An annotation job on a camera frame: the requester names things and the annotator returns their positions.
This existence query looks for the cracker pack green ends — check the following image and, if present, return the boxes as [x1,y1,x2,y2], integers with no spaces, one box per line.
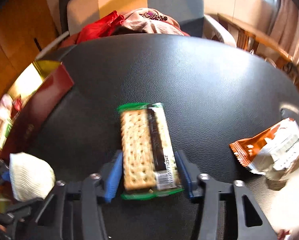
[118,102,182,200]

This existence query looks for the white textured snack bag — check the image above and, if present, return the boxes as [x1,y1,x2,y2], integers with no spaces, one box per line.
[9,152,56,202]

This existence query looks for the orange white snack packet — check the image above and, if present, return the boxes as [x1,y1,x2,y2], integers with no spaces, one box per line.
[229,118,299,181]

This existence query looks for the red box with gold interior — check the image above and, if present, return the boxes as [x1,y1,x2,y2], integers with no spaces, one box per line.
[0,61,74,162]

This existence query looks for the wooden side table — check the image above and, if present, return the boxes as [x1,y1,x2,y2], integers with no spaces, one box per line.
[217,13,293,62]

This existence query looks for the red cloth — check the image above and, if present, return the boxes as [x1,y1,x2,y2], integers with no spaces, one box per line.
[76,10,125,44]

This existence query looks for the pink patterned cloth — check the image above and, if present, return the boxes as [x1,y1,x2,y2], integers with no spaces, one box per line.
[122,8,189,36]

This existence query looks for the grey and yellow armchair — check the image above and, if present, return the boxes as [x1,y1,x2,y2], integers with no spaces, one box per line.
[58,0,238,48]

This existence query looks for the checked curtain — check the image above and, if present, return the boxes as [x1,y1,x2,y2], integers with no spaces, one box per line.
[270,0,299,64]

